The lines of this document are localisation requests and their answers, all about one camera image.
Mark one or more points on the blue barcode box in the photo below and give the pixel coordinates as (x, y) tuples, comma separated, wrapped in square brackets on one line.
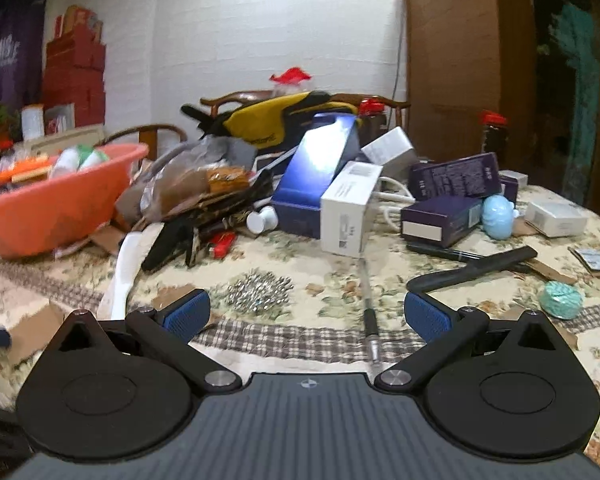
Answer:
[(324, 150)]

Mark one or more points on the purple box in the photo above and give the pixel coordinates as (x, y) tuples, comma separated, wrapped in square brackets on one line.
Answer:
[(441, 221), (474, 176)]

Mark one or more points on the red cap sauce bottle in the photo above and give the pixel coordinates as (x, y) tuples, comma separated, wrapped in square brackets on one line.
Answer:
[(494, 135)]

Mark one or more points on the red gift box stack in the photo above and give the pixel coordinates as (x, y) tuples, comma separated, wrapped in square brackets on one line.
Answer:
[(74, 66)]

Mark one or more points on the yellow black work glove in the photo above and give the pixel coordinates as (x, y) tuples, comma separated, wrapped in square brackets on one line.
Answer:
[(271, 125)]

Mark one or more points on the light blue figurine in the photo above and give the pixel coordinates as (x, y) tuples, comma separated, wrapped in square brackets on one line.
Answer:
[(497, 217)]

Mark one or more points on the black flat tool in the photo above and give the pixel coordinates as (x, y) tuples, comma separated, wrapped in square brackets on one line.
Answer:
[(474, 269)]

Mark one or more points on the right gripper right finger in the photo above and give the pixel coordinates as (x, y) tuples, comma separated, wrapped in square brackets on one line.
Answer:
[(447, 334)]

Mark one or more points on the purple box lower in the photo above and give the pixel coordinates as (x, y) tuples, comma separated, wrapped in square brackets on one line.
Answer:
[(441, 221)]

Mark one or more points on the small white box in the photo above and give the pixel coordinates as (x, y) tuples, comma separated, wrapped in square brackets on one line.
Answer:
[(554, 219)]

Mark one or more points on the purple box upper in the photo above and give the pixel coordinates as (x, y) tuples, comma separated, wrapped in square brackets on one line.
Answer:
[(474, 176)]

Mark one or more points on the white paper cup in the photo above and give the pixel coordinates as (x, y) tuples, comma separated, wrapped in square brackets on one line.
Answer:
[(68, 162)]

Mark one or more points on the teal yarn ball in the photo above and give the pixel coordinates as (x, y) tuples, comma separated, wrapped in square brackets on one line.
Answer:
[(561, 300)]

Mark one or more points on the pink plastic basin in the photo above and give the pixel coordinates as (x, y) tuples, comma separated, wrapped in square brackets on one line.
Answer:
[(46, 215)]

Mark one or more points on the brown item in plastic bag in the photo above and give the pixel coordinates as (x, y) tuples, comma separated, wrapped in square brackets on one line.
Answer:
[(202, 176)]

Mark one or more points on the white barcode box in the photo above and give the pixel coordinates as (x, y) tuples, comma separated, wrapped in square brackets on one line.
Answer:
[(348, 209)]

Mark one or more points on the wooden chair round back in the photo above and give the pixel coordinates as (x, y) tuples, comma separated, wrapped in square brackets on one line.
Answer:
[(147, 134)]

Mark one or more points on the pile of silver pins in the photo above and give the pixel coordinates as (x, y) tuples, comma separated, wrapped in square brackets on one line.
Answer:
[(259, 293)]

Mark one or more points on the brown wooden wardrobe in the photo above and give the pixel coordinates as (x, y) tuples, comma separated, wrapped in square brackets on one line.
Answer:
[(465, 57)]

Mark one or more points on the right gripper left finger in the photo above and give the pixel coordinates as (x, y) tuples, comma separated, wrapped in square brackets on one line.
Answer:
[(166, 335)]

